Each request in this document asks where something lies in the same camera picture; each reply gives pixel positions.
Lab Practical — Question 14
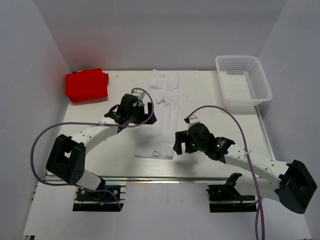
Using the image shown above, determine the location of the white t-shirt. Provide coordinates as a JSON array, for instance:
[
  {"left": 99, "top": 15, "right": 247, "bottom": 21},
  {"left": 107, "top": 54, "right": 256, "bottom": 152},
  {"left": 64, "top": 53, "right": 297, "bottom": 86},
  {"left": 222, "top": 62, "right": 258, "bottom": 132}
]
[{"left": 134, "top": 69, "right": 180, "bottom": 160}]

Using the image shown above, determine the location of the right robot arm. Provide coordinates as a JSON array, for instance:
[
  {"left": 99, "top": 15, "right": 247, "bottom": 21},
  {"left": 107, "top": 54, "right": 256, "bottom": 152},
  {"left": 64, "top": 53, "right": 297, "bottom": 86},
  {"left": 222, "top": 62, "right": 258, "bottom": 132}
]
[{"left": 173, "top": 121, "right": 318, "bottom": 214}]

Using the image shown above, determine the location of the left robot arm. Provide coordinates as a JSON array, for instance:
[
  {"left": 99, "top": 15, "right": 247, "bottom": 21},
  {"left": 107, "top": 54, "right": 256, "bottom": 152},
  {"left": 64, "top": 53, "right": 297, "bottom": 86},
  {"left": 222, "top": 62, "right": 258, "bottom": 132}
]
[{"left": 46, "top": 91, "right": 157, "bottom": 200}]

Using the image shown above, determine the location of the folded red t-shirt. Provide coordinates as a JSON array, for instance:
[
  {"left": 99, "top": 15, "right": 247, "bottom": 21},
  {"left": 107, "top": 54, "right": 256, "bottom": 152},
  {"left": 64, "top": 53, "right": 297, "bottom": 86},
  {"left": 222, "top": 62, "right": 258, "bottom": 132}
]
[{"left": 65, "top": 68, "right": 109, "bottom": 104}]

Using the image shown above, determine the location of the white plastic basket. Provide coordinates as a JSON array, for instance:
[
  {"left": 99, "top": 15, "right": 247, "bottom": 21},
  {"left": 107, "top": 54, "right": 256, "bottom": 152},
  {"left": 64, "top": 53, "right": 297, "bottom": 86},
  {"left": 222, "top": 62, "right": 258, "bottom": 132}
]
[{"left": 215, "top": 55, "right": 273, "bottom": 108}]

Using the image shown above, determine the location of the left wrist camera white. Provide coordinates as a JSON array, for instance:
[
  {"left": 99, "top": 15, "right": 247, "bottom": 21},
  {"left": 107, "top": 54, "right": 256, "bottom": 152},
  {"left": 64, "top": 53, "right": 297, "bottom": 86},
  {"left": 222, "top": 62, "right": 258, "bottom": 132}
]
[{"left": 131, "top": 88, "right": 146, "bottom": 101}]

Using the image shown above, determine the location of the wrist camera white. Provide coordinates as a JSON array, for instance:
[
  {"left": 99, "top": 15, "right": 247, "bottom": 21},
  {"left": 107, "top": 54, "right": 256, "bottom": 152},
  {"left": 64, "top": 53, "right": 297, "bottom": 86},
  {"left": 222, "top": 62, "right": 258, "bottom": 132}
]
[
  {"left": 131, "top": 88, "right": 146, "bottom": 101},
  {"left": 184, "top": 114, "right": 201, "bottom": 129}
]

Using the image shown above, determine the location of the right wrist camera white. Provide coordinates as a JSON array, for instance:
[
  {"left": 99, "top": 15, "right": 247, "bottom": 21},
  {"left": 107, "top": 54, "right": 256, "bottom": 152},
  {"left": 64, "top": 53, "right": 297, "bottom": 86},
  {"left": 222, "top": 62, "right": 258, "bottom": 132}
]
[{"left": 184, "top": 114, "right": 201, "bottom": 129}]

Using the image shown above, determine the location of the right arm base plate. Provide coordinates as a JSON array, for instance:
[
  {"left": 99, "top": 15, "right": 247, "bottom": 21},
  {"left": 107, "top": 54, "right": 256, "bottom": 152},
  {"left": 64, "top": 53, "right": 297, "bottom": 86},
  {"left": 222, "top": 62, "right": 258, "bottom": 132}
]
[{"left": 206, "top": 184, "right": 257, "bottom": 213}]

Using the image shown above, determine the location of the aluminium table rail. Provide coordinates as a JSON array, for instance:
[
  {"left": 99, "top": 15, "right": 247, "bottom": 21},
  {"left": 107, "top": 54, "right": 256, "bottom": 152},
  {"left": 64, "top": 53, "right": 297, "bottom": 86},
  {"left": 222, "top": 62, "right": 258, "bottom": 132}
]
[{"left": 43, "top": 176, "right": 236, "bottom": 183}]

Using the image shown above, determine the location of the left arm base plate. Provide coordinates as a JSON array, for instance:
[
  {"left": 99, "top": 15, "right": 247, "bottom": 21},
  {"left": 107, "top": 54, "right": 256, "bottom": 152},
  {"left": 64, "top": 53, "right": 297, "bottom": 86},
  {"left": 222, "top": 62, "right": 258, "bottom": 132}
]
[{"left": 72, "top": 182, "right": 126, "bottom": 213}]

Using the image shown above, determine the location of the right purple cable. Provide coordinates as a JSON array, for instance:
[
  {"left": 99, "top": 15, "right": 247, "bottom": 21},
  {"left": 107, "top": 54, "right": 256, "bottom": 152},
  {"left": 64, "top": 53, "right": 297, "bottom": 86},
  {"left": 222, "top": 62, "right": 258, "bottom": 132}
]
[{"left": 184, "top": 105, "right": 266, "bottom": 240}]

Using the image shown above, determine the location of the purple cable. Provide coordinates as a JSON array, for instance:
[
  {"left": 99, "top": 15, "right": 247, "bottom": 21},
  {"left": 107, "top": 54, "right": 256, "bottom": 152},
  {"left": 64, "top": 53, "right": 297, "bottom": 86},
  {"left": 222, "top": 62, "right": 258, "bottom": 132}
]
[
  {"left": 184, "top": 105, "right": 266, "bottom": 240},
  {"left": 29, "top": 87, "right": 156, "bottom": 211}
]

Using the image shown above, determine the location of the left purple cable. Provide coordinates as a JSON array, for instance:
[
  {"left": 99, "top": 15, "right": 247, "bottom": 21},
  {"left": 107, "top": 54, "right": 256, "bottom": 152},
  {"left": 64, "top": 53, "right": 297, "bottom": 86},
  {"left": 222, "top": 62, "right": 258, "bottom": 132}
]
[{"left": 29, "top": 87, "right": 156, "bottom": 211}]

